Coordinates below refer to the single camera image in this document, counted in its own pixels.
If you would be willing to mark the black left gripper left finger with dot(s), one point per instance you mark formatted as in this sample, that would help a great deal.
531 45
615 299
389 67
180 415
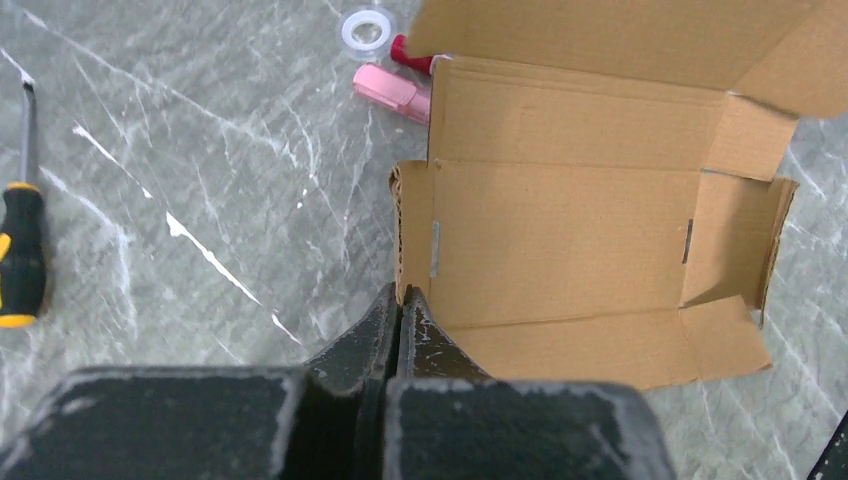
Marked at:
321 419

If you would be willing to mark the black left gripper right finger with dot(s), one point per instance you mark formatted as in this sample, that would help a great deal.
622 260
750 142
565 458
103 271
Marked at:
447 418

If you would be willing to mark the brown cardboard box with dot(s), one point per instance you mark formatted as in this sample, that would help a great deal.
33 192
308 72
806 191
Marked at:
600 199

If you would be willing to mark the pink tube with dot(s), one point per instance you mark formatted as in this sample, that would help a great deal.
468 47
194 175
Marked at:
393 92

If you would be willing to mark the yellow black screwdriver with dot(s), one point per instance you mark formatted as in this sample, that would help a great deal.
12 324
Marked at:
23 265

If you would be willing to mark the red white small bottle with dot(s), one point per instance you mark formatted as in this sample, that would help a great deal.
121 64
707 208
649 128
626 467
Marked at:
399 54

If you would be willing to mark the clear tape roll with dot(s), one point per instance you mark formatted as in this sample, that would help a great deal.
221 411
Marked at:
366 33

